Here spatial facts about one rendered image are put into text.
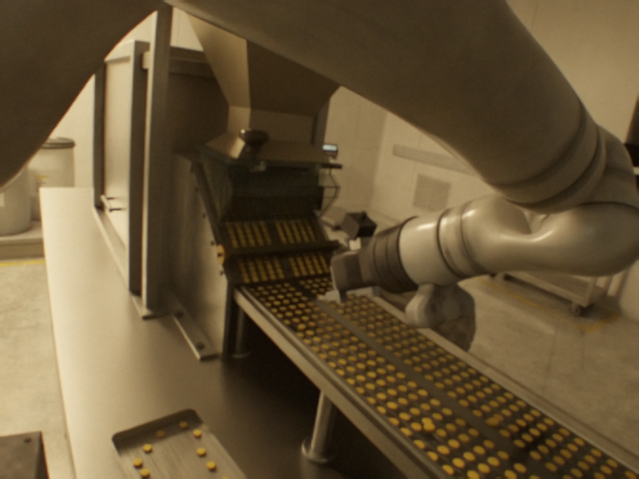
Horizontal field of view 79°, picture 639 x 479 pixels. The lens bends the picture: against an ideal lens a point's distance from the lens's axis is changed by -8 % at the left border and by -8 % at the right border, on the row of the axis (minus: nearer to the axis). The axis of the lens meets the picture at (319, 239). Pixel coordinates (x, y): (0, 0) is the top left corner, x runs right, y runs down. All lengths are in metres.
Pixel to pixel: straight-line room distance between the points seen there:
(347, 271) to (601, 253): 0.27
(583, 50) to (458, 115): 4.39
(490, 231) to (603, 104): 4.05
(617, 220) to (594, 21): 4.31
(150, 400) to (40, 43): 0.57
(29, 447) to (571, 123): 0.66
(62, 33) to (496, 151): 0.21
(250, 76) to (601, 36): 4.05
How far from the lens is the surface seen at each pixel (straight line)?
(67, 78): 0.23
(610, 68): 4.43
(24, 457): 0.66
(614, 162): 0.35
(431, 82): 0.17
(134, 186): 0.96
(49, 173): 3.66
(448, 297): 0.43
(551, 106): 0.22
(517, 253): 0.35
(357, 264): 0.48
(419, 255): 0.40
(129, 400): 0.71
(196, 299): 0.87
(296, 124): 0.79
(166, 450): 0.63
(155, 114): 0.84
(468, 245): 0.37
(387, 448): 0.47
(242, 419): 0.67
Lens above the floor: 1.25
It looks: 17 degrees down
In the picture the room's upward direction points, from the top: 9 degrees clockwise
